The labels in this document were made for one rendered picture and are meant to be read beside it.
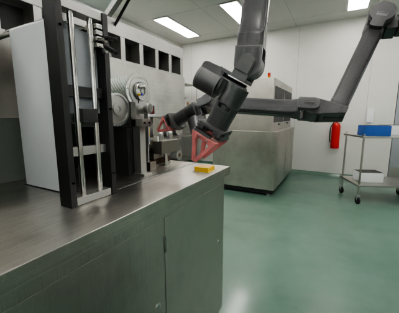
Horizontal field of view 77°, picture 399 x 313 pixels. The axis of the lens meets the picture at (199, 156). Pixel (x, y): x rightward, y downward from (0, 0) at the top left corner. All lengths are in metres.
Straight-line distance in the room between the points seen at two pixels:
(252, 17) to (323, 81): 4.81
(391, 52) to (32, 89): 5.19
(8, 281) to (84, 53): 0.58
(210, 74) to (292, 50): 4.96
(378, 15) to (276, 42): 4.59
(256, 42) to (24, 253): 0.61
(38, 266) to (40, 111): 0.55
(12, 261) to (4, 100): 0.73
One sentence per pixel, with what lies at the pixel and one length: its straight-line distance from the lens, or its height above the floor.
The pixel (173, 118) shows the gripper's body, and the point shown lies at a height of 1.14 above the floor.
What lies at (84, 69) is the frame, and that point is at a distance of 0.83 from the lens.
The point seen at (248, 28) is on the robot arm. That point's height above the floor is 1.33.
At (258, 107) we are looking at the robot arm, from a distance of 0.95.
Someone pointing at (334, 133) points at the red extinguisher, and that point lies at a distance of 5.18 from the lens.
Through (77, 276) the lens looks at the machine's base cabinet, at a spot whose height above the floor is 0.80.
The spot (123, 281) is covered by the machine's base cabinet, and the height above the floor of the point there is 0.70.
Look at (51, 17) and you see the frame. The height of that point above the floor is 1.38.
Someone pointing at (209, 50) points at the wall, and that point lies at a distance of 6.12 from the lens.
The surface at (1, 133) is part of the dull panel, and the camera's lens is 1.17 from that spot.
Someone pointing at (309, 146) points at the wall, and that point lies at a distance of 5.39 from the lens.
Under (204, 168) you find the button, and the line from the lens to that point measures 1.11.
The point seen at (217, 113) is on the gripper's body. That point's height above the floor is 1.16.
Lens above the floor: 1.15
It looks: 9 degrees down
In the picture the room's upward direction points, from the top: straight up
